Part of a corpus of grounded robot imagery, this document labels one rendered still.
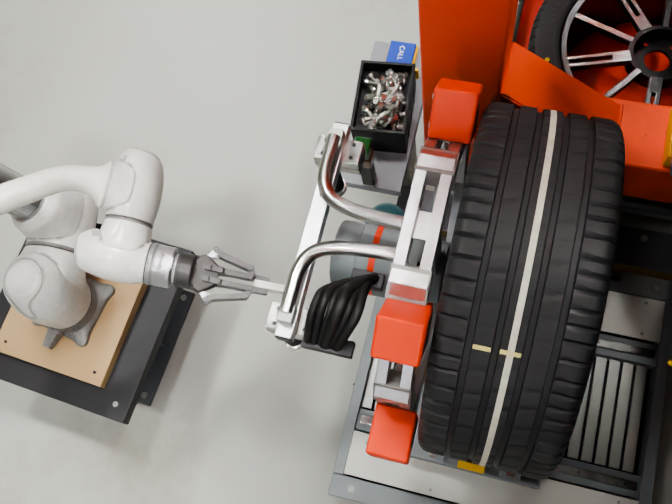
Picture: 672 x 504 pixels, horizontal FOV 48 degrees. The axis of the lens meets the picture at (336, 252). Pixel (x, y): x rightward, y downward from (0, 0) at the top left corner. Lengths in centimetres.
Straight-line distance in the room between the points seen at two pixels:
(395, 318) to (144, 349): 113
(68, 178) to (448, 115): 80
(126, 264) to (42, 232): 44
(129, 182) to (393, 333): 75
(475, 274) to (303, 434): 126
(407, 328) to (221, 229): 145
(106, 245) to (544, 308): 91
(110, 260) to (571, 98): 103
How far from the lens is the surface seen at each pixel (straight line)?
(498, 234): 114
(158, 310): 215
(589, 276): 115
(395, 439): 137
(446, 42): 145
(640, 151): 180
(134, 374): 214
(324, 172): 138
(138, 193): 165
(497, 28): 139
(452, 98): 130
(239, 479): 232
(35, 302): 198
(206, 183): 258
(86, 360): 217
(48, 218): 200
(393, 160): 200
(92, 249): 164
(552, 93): 170
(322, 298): 127
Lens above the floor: 225
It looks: 70 degrees down
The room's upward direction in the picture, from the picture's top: 22 degrees counter-clockwise
